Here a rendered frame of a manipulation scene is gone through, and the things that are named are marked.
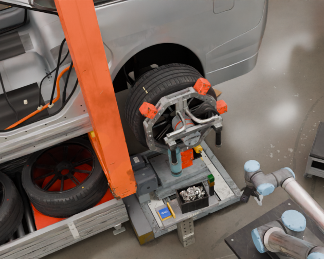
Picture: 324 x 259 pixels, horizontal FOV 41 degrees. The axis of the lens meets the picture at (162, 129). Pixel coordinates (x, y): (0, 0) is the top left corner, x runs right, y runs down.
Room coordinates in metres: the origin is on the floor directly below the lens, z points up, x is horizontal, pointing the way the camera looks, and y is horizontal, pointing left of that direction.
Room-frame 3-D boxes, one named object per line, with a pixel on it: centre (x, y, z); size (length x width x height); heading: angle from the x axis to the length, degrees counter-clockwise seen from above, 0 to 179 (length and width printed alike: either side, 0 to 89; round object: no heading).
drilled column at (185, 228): (1.77, -0.07, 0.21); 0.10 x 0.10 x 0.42; 18
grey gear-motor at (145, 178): (2.29, 0.23, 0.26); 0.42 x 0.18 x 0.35; 18
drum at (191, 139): (2.14, -0.16, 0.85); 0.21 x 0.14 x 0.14; 18
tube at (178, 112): (2.06, -0.09, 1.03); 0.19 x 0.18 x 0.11; 18
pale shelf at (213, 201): (1.78, -0.10, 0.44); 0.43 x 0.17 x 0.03; 108
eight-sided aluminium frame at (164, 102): (2.21, -0.14, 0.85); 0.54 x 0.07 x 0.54; 108
